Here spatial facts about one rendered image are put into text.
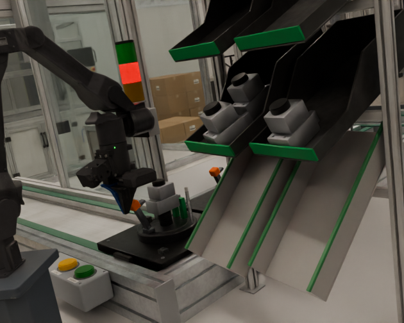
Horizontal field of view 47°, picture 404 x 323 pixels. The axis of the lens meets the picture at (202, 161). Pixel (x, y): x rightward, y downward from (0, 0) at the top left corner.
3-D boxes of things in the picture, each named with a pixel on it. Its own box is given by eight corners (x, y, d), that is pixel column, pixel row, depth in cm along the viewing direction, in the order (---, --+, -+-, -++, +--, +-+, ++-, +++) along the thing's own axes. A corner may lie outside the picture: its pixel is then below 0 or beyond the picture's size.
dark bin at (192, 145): (235, 158, 74) (213, 121, 71) (190, 152, 85) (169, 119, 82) (335, 59, 85) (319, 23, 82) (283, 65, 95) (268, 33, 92)
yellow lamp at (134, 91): (133, 102, 120) (129, 83, 119) (122, 103, 124) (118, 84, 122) (149, 99, 123) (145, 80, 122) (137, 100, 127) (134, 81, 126)
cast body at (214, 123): (222, 153, 77) (201, 118, 74) (210, 148, 81) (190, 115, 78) (260, 122, 79) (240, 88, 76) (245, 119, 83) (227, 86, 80)
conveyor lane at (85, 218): (172, 313, 94) (163, 268, 92) (6, 241, 155) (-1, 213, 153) (260, 256, 113) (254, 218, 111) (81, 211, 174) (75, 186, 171)
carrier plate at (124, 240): (163, 273, 92) (161, 263, 92) (98, 250, 110) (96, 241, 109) (242, 229, 108) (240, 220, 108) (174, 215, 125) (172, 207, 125)
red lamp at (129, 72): (129, 82, 119) (126, 63, 118) (118, 84, 122) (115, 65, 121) (145, 80, 122) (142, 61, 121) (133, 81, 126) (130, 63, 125)
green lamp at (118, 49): (126, 63, 118) (122, 43, 117) (115, 65, 121) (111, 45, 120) (141, 60, 121) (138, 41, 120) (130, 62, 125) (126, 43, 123)
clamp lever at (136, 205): (147, 231, 103) (131, 205, 100) (142, 230, 105) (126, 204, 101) (158, 220, 105) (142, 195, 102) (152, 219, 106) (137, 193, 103)
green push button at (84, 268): (82, 284, 93) (80, 275, 93) (72, 279, 96) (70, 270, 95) (99, 275, 96) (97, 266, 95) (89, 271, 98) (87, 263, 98)
